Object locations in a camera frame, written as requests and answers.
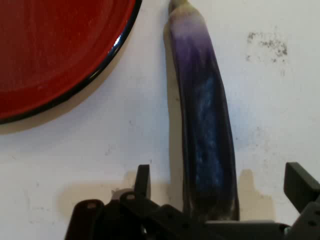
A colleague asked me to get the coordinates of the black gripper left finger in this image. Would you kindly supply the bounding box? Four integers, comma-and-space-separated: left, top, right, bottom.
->
64, 164, 191, 240

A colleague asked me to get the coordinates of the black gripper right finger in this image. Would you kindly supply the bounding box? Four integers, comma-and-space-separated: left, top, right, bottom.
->
283, 161, 320, 240

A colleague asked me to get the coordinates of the long purple eggplant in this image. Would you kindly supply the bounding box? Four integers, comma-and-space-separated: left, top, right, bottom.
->
163, 0, 241, 222

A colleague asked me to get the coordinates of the red plate with black rim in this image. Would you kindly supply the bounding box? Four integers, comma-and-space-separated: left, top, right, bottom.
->
0, 0, 143, 126

